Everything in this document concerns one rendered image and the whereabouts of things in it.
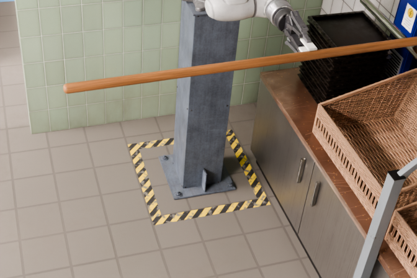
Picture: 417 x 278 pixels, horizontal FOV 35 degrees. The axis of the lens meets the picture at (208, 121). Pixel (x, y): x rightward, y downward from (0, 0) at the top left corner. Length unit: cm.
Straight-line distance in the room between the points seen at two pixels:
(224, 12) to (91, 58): 125
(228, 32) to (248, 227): 95
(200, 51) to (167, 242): 89
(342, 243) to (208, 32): 101
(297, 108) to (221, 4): 81
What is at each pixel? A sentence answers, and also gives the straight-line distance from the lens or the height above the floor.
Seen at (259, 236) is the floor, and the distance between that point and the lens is 316.
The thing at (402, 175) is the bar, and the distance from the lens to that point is 217.
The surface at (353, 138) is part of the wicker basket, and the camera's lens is 285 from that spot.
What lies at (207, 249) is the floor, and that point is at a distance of 308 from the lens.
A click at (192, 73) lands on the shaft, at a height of 120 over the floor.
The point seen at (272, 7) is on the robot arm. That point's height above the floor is 122.
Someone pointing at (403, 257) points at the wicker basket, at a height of 61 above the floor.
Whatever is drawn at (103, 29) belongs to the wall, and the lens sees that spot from 336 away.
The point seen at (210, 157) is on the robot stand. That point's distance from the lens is 323.
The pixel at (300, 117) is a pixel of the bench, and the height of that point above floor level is 58.
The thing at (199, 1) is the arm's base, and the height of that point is 102.
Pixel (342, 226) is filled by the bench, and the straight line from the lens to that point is 265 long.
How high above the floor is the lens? 234
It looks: 39 degrees down
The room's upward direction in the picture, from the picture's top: 5 degrees clockwise
